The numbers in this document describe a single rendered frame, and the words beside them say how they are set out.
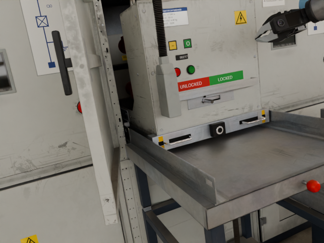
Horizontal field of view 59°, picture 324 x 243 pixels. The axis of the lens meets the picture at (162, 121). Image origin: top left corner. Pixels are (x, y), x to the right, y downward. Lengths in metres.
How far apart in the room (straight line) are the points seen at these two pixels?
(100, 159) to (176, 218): 0.92
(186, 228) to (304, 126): 0.78
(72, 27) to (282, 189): 0.65
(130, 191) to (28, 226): 0.44
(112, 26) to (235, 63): 1.10
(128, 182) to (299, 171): 0.76
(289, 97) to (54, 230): 1.36
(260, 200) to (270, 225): 1.12
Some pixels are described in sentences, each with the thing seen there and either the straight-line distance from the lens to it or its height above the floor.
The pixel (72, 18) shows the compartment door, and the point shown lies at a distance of 0.64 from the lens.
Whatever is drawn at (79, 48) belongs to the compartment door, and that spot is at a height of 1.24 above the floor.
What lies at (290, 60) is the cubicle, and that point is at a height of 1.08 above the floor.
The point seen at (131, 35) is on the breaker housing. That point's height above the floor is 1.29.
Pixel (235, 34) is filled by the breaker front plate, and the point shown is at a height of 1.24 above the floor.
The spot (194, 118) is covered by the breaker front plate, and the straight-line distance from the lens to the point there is 1.12.
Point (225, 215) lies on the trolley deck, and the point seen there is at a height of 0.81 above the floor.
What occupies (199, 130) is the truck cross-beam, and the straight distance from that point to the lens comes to 1.13.
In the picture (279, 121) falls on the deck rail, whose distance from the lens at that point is 1.29.
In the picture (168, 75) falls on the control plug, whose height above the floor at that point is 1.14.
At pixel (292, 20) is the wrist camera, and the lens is 1.00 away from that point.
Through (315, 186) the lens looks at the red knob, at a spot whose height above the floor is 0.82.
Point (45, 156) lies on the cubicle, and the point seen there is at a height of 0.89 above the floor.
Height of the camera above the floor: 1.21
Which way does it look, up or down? 13 degrees down
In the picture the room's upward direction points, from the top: 8 degrees counter-clockwise
